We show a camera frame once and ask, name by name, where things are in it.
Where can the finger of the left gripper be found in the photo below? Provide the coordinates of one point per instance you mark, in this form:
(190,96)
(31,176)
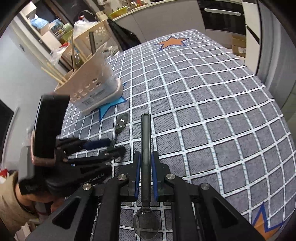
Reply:
(104,156)
(90,145)

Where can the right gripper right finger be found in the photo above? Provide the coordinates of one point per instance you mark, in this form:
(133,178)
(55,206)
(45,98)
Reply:
(159,172)

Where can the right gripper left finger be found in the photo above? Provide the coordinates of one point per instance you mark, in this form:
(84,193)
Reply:
(129,192)

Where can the black handled spoon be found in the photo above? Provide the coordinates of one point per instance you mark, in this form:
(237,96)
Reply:
(121,122)
(92,43)
(145,221)

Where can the person's left hand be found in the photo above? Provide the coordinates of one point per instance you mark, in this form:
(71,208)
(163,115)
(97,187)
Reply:
(29,200)

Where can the beige plastic utensil holder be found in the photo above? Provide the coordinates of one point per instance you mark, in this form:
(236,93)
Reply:
(92,85)

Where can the checkered grey tablecloth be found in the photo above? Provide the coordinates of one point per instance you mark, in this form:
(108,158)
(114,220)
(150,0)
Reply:
(213,121)

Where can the black garbage bag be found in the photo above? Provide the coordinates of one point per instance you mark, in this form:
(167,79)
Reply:
(126,38)

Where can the green yellow colander basket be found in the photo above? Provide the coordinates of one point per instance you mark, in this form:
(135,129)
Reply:
(118,13)

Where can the cardboard box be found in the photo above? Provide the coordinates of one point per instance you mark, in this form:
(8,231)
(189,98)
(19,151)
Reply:
(239,45)

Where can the built-in black oven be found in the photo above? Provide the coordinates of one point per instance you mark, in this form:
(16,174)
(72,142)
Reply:
(227,16)

